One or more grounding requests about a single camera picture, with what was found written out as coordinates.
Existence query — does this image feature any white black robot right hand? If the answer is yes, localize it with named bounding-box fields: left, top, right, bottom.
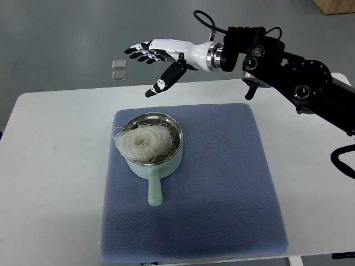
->
left=124, top=39, right=222, bottom=98

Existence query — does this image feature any white vermicelli nest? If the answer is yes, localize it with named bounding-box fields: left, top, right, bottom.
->
left=113, top=120, right=177, bottom=163

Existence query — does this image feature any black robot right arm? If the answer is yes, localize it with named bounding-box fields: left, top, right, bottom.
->
left=194, top=10, right=354, bottom=136

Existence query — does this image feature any mint green steel pot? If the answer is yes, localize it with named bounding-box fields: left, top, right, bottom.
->
left=122, top=112, right=183, bottom=206

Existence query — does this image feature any upper floor socket plate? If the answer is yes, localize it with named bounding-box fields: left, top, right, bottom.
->
left=112, top=59, right=126, bottom=69

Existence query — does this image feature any wooden box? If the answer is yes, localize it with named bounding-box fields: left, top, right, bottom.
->
left=313, top=0, right=354, bottom=15

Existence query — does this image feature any blue quilted mat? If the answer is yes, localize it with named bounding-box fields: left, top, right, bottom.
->
left=100, top=103, right=288, bottom=263

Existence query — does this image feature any white table leg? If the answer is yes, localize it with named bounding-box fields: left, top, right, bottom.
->
left=288, top=256, right=303, bottom=266

